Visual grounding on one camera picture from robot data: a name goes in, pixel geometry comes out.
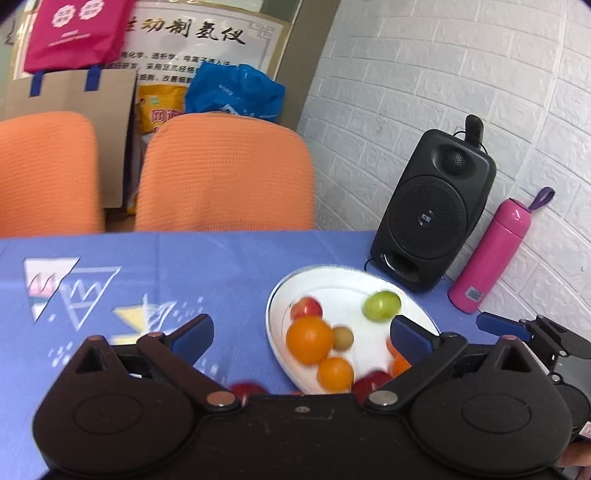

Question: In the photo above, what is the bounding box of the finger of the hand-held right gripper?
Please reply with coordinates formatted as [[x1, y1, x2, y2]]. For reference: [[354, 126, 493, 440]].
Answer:
[[476, 312, 591, 376]]

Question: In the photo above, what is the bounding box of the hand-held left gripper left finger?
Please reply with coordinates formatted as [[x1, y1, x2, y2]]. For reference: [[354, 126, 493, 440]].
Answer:
[[69, 314, 242, 412]]

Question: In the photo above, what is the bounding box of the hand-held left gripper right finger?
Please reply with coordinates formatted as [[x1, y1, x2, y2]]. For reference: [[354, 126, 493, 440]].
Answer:
[[367, 315, 536, 412]]

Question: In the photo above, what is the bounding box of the small orange tangerine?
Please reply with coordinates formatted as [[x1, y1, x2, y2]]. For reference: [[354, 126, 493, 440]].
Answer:
[[387, 337, 413, 378], [317, 357, 355, 394]]

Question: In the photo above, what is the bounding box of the green jujube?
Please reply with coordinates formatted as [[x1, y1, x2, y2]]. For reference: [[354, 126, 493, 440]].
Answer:
[[362, 290, 402, 322]]

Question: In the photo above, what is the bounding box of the dark red plum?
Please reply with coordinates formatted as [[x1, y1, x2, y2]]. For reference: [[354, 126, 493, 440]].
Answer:
[[229, 381, 269, 407], [353, 369, 393, 402]]

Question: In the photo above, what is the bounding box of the white plate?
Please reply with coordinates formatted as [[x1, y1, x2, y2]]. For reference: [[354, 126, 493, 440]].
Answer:
[[265, 264, 441, 395]]

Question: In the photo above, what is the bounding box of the large orange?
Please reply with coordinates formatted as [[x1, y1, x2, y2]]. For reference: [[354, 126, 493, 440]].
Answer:
[[285, 315, 334, 365]]

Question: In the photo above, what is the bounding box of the person's right hand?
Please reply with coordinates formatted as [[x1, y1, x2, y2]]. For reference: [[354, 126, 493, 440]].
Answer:
[[561, 443, 591, 470]]

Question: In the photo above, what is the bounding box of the blue printed tablecloth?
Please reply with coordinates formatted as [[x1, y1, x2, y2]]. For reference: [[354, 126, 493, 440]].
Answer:
[[0, 229, 490, 480]]

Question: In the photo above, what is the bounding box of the pink water bottle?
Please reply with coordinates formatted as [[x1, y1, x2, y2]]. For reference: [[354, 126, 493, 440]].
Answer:
[[448, 187, 555, 315]]

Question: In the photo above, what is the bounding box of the black speaker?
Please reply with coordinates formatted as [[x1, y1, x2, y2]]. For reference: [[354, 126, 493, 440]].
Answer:
[[369, 128, 497, 293]]

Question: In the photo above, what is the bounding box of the orange chair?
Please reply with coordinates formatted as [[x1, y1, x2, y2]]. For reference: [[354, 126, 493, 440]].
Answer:
[[134, 112, 317, 232], [0, 112, 106, 238]]

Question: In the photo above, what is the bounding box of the black microphone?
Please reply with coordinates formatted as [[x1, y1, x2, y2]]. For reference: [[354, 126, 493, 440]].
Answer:
[[464, 115, 485, 148]]

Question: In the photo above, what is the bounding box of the yellow snack bag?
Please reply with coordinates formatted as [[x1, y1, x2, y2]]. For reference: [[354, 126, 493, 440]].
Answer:
[[122, 83, 188, 215]]

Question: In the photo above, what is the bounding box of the kraft paper bag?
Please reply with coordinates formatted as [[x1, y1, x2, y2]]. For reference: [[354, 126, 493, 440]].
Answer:
[[4, 65, 139, 210]]

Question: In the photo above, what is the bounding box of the blue plastic bag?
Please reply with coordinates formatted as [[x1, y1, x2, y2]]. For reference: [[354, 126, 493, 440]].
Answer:
[[185, 62, 286, 124]]

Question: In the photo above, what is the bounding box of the magenta tote bag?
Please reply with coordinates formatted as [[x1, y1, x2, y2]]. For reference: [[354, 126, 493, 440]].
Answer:
[[23, 0, 137, 75]]

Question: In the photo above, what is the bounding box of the calligraphy wall poster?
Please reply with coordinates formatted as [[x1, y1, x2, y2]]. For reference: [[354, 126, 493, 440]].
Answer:
[[111, 0, 303, 88]]

